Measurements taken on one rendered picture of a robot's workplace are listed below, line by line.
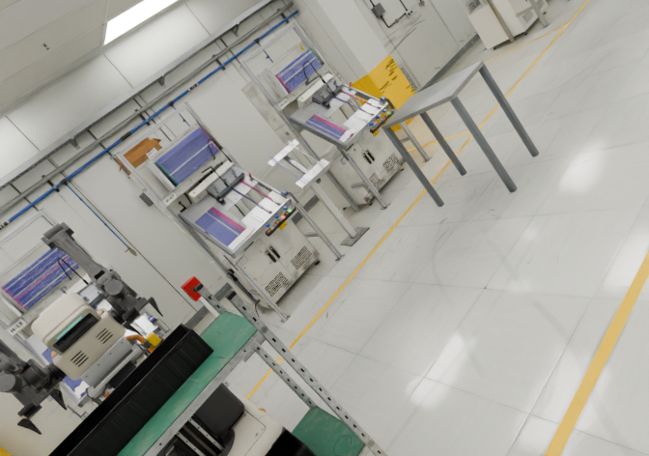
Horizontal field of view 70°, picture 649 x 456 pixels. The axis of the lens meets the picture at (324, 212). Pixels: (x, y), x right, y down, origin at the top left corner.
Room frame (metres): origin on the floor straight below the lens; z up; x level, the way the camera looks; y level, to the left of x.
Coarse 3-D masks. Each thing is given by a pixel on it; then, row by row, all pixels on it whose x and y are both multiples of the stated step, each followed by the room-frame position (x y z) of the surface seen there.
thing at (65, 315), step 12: (60, 300) 1.96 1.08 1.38; (72, 300) 1.95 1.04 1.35; (84, 300) 1.99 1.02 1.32; (48, 312) 1.93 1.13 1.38; (60, 312) 1.92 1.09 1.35; (72, 312) 1.91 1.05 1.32; (84, 312) 1.91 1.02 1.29; (96, 312) 1.99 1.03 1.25; (36, 324) 1.90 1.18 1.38; (48, 324) 1.89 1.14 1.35; (60, 324) 1.88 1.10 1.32; (72, 324) 1.89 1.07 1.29; (84, 324) 1.93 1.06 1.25; (48, 336) 1.84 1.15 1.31; (60, 336) 1.86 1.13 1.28; (72, 336) 1.91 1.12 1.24; (60, 348) 1.88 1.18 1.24
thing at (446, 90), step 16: (480, 64) 3.05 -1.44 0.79; (448, 80) 3.23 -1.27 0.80; (464, 80) 2.93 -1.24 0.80; (416, 96) 3.52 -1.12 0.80; (432, 96) 3.17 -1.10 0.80; (448, 96) 2.87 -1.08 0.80; (496, 96) 3.06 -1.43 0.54; (400, 112) 3.43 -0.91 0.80; (416, 112) 3.12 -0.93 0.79; (464, 112) 2.84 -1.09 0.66; (512, 112) 3.05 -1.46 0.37; (384, 128) 3.42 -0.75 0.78; (432, 128) 3.63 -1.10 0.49; (400, 144) 3.42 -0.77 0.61; (480, 144) 2.86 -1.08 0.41; (528, 144) 3.05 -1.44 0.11; (496, 160) 2.85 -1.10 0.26; (416, 176) 3.44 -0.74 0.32; (432, 192) 3.41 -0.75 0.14
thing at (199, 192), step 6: (228, 162) 4.34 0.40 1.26; (222, 168) 4.30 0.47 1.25; (228, 168) 4.28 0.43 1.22; (216, 174) 4.26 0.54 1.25; (222, 174) 4.26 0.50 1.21; (210, 180) 4.22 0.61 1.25; (216, 180) 4.23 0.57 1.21; (198, 186) 4.19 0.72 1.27; (204, 186) 4.18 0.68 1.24; (192, 192) 4.16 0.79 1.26; (198, 192) 4.14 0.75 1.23; (204, 192) 4.17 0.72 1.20; (192, 198) 4.15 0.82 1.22; (198, 198) 4.15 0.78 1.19
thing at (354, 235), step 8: (320, 192) 4.11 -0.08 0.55; (328, 200) 4.12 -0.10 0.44; (328, 208) 4.12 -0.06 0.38; (336, 208) 4.12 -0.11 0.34; (336, 216) 4.11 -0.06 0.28; (344, 224) 4.11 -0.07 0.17; (352, 232) 4.11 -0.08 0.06; (360, 232) 4.11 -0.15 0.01; (344, 240) 4.23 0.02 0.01; (352, 240) 4.09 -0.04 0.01
